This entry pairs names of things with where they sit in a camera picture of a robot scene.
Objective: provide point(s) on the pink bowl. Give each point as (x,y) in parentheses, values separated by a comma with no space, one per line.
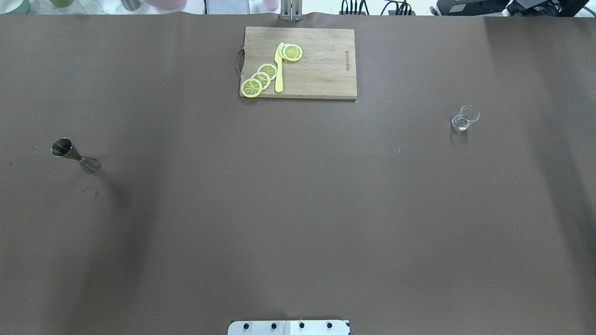
(166,4)

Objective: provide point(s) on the steel double jigger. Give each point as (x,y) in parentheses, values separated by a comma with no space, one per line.
(64,148)

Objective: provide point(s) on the small clear glass cup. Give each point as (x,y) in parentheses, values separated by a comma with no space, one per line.
(467,115)

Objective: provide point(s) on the wooden cutting board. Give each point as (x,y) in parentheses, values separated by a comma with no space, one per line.
(327,69)

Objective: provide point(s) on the aluminium frame post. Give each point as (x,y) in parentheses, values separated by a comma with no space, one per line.
(291,10)

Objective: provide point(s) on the lemon slice beside knife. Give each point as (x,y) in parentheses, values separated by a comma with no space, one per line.
(291,52)

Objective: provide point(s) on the end row lemon slice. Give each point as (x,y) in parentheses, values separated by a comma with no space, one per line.
(251,88)

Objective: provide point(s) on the pink cup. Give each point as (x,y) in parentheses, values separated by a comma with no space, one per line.
(271,5)

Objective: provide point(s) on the yellow plastic knife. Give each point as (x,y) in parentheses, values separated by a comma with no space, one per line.
(279,82)

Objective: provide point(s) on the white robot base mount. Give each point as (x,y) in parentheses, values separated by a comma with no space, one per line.
(290,327)

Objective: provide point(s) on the middle row lemon slice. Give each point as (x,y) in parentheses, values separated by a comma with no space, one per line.
(263,78)

